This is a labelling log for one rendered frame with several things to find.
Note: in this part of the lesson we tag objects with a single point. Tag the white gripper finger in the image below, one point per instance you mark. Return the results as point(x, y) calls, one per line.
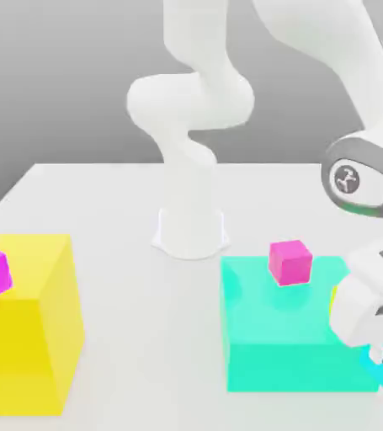
point(377, 355)

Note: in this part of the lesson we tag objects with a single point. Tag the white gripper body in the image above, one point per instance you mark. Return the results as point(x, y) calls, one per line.
point(352, 316)

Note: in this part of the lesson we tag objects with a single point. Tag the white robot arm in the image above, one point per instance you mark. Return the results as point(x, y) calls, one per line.
point(191, 101)

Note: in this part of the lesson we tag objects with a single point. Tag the small yellow cube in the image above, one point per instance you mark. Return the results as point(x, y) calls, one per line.
point(333, 299)

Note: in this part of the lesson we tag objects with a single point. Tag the small pink cube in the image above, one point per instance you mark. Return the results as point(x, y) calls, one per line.
point(290, 264)

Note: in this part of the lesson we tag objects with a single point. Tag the large turquoise box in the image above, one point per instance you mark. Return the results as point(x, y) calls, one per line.
point(278, 336)

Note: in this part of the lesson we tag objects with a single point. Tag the large yellow box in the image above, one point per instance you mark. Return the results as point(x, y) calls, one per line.
point(19, 353)

